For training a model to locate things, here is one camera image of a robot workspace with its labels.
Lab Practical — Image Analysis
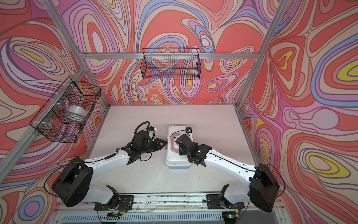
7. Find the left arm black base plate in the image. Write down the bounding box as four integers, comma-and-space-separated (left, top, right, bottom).
94, 195, 135, 212

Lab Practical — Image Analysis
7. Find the black wire basket back wall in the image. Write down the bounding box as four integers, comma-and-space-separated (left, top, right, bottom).
140, 47, 201, 80

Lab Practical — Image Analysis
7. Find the black wire basket left wall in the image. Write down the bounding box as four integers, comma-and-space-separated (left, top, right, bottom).
29, 77, 102, 143

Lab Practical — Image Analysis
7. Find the white blue plastic tool box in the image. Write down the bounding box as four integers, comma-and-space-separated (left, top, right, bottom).
166, 126, 193, 169

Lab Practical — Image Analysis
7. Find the grey duct tape roll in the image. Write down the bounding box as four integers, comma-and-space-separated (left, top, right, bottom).
66, 105, 88, 117

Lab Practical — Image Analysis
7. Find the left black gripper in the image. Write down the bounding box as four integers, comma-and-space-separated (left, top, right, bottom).
139, 139, 168, 155

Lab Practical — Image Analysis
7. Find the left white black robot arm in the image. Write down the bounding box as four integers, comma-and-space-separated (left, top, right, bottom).
51, 121, 167, 211

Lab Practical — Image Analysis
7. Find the aluminium mounting rail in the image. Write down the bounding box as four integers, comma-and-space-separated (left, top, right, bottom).
55, 191, 286, 213

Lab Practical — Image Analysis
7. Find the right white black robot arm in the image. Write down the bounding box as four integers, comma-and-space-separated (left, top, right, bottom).
171, 127, 280, 213

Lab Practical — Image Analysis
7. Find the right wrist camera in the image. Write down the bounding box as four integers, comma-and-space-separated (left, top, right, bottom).
185, 127, 192, 134

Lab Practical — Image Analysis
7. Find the black wire basket wall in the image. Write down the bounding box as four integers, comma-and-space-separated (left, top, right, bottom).
140, 47, 201, 80
29, 77, 102, 143

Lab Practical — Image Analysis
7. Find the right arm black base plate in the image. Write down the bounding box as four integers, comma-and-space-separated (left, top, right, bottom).
202, 194, 245, 211

